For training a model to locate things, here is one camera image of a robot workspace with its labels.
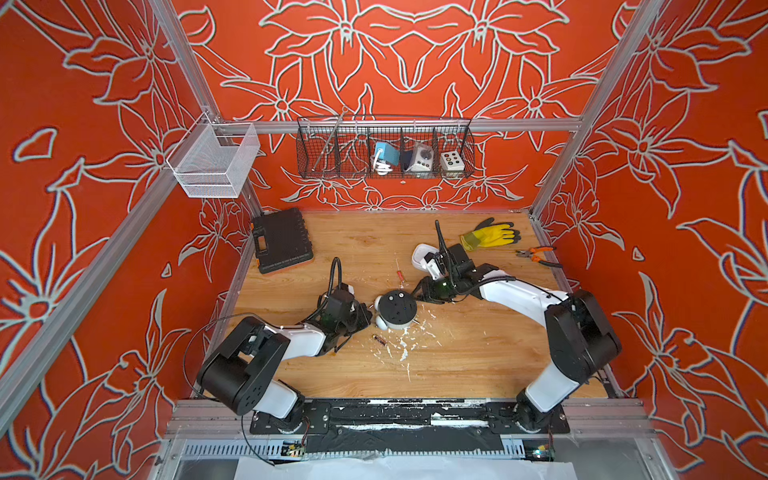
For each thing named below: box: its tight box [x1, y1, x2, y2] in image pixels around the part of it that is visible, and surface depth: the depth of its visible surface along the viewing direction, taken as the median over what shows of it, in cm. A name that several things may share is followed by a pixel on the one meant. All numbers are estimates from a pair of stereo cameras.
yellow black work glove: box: [460, 217, 521, 251], surface depth 112 cm
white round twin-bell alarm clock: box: [374, 290, 417, 330], surface depth 89 cm
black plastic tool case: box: [252, 208, 314, 274], surface depth 106 cm
